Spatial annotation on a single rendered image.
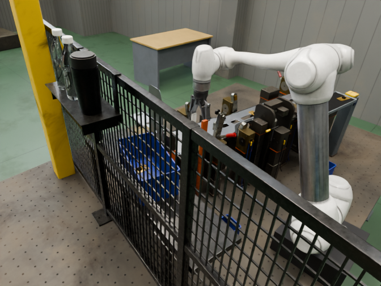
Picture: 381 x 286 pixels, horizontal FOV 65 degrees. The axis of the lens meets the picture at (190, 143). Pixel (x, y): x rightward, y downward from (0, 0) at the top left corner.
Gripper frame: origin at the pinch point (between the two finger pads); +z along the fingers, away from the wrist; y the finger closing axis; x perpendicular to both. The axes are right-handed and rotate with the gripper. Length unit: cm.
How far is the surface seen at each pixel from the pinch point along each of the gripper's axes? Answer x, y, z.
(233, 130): -21.4, -6.9, 7.6
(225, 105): -38.0, 18.4, 6.7
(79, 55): 65, -23, -53
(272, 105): -33.2, -20.9, -10.9
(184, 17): -266, 372, 33
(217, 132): 0.7, -15.8, -2.8
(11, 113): 63, 291, 107
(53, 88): 69, 1, -35
